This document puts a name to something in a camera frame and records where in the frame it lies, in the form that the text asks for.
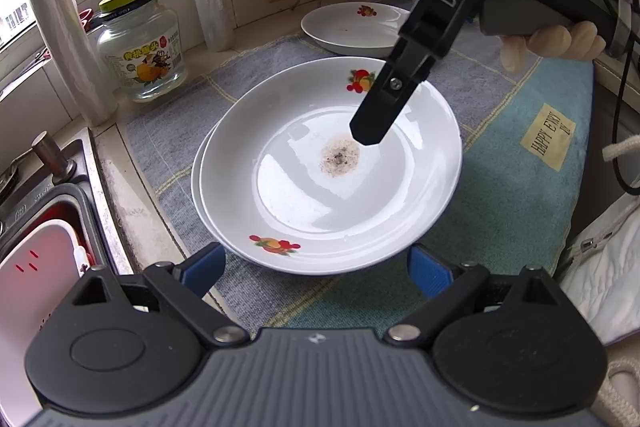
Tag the person's white jacket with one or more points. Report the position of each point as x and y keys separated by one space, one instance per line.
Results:
x=610 y=277

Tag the short plastic wrap roll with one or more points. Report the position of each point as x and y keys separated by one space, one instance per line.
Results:
x=65 y=37

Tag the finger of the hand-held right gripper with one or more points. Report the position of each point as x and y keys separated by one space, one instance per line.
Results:
x=385 y=107

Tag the red basin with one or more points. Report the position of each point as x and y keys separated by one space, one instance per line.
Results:
x=55 y=212

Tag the metal faucet knob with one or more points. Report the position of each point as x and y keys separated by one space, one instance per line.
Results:
x=47 y=152

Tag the grey and teal checked towel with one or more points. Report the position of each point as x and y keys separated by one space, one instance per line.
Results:
x=500 y=187

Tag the steel sink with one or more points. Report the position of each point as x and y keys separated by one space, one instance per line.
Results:
x=107 y=207

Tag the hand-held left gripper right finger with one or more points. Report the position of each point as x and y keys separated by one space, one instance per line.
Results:
x=427 y=272

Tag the white plastic basket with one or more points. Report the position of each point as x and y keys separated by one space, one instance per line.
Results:
x=40 y=297

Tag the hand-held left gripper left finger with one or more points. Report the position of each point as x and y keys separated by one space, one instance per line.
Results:
x=202 y=269

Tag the glass jar with green lid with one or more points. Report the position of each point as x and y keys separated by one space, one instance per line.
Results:
x=142 y=62

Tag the white fruit-print plate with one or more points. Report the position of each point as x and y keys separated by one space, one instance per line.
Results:
x=300 y=207
x=195 y=179
x=340 y=32

